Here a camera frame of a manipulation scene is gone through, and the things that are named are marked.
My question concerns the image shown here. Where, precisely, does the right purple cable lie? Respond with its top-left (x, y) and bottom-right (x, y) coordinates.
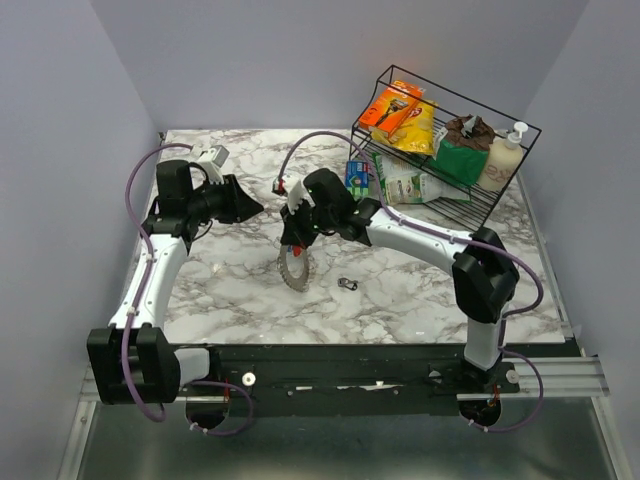
top-left (271, 130), bottom-right (545, 434)

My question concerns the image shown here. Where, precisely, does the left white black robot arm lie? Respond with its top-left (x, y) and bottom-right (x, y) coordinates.
top-left (87, 155), bottom-right (263, 405)

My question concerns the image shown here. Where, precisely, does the green white snack packet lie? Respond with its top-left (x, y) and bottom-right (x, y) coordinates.
top-left (371, 152), bottom-right (471, 205)

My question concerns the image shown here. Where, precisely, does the silver toothed metal ring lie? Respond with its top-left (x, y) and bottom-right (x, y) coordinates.
top-left (275, 244), bottom-right (316, 293)

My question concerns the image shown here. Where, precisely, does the purple cable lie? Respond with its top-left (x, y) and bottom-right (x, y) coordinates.
top-left (271, 130), bottom-right (545, 434)
top-left (120, 142), bottom-right (254, 436)

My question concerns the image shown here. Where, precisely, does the yellow chips bag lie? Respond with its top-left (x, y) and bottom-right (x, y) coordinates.
top-left (371, 101), bottom-right (436, 155)

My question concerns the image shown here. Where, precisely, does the small silver key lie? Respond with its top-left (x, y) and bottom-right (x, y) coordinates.
top-left (338, 277), bottom-right (358, 291)

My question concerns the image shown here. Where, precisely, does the orange razor box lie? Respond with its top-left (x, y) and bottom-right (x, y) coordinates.
top-left (358, 80), bottom-right (424, 139)

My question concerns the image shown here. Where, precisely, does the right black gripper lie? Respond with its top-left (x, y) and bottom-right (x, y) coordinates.
top-left (279, 196), bottom-right (336, 251)

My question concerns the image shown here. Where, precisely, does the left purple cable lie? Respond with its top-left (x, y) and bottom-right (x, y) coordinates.
top-left (120, 142), bottom-right (254, 436)

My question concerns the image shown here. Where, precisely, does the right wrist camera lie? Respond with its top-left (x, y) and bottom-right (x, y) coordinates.
top-left (284, 178), bottom-right (306, 214)

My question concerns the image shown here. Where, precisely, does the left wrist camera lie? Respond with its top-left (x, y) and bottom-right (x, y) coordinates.
top-left (192, 145), bottom-right (229, 184)

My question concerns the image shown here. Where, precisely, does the blue green small box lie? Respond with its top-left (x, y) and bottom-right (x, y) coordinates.
top-left (344, 160), bottom-right (370, 199)

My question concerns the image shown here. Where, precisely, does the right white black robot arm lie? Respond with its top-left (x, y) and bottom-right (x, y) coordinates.
top-left (273, 168), bottom-right (519, 392)

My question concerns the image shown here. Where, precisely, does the black wire shelf rack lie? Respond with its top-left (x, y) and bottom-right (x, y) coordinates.
top-left (351, 65), bottom-right (541, 230)

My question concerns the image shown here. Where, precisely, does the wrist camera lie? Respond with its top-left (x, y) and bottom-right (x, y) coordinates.
top-left (284, 178), bottom-right (306, 214)
top-left (192, 145), bottom-right (229, 184)

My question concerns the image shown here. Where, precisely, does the green brown paper bag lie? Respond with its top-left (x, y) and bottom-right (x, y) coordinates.
top-left (431, 115), bottom-right (495, 187)

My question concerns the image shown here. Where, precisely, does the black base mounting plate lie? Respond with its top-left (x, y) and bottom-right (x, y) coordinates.
top-left (180, 344), bottom-right (524, 425)

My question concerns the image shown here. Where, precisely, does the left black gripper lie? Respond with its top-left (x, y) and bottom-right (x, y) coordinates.
top-left (187, 173), bottom-right (265, 224)

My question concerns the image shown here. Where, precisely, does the cream pump lotion bottle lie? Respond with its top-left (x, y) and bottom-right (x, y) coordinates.
top-left (477, 121), bottom-right (529, 192)

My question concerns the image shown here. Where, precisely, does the aluminium extrusion rail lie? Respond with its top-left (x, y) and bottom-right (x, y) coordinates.
top-left (79, 355), bottom-right (611, 402)

